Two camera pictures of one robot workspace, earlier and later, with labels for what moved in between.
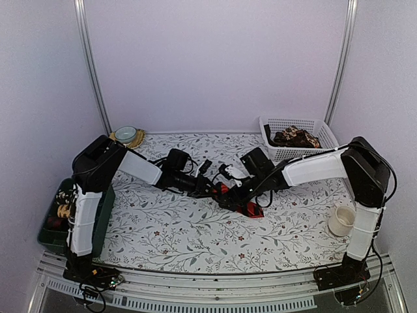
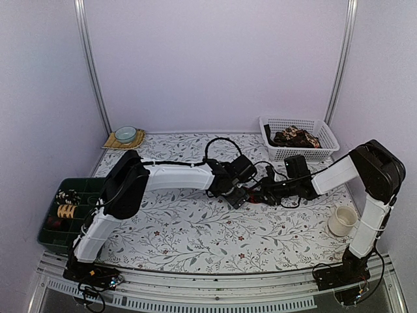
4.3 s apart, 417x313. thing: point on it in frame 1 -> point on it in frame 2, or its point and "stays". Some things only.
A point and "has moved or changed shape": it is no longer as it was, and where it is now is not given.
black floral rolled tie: x=64 y=196 stays
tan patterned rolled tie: x=62 y=211 stays
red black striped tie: x=248 y=209 has moved or changed shape
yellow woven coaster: x=138 y=142 stays
